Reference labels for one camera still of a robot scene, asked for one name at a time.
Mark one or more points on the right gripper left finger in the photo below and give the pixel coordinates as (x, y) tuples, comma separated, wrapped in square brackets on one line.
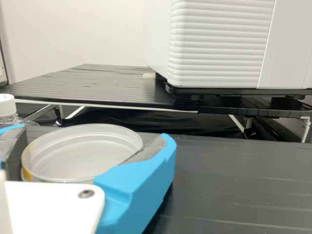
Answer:
[(12, 146)]

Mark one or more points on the black tray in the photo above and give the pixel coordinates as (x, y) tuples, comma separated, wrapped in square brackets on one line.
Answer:
[(243, 92)]

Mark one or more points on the white incubator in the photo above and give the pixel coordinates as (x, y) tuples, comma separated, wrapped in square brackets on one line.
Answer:
[(158, 36)]

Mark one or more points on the white-capped bottle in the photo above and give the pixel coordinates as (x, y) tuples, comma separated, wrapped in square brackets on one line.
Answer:
[(6, 104)]

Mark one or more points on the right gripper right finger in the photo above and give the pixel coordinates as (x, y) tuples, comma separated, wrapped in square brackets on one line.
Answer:
[(136, 185)]

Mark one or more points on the incubator door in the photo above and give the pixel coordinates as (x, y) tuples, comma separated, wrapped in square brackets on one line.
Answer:
[(214, 48)]

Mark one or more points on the black platform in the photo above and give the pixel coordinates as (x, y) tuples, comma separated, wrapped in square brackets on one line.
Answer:
[(243, 109), (231, 182), (85, 85)]

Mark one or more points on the petri dish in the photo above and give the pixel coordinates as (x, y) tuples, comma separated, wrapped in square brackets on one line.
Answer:
[(80, 151)]

